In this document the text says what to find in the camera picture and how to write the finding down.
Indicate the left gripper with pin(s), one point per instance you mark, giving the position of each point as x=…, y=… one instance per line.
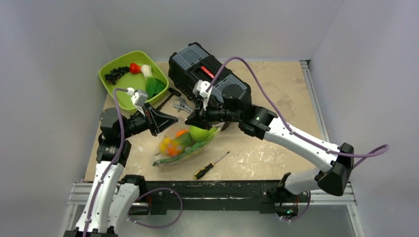
x=156, y=120

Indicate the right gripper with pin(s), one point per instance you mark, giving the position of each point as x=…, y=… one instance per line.
x=204, y=115

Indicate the toy green apple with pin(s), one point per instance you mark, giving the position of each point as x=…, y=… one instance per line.
x=198, y=134

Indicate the toy orange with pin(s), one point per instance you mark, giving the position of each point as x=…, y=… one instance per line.
x=178, y=134

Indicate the toy lemon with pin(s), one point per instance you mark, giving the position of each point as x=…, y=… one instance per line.
x=163, y=145

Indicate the toy green bean pod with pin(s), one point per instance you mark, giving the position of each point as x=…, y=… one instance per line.
x=164, y=160

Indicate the toy mango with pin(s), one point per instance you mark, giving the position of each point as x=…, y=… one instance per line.
x=180, y=144

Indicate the clear zip top bag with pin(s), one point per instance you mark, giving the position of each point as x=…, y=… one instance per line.
x=171, y=132

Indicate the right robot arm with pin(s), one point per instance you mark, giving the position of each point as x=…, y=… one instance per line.
x=333, y=163

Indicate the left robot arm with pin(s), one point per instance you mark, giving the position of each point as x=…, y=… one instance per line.
x=112, y=196

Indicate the black hammer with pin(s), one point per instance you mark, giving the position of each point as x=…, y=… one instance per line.
x=172, y=92

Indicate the toy green leaf vegetable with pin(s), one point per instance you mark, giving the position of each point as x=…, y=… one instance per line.
x=153, y=85

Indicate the yellow black screwdriver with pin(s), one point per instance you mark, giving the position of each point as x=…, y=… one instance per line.
x=201, y=173

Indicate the black toolbox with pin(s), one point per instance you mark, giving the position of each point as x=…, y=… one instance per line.
x=193, y=63

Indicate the toy red strawberry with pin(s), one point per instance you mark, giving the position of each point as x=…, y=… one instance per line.
x=134, y=68

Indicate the toy black grapes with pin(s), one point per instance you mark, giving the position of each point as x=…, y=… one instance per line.
x=115, y=74

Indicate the adjustable wrench red handle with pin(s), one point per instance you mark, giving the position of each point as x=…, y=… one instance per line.
x=182, y=105

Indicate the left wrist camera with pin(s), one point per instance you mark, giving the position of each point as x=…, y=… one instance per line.
x=138, y=98

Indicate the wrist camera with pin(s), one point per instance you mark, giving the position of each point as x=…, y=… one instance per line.
x=138, y=98
x=203, y=89

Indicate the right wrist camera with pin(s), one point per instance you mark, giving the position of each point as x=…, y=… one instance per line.
x=203, y=89

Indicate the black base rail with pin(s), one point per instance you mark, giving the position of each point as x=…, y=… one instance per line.
x=263, y=196

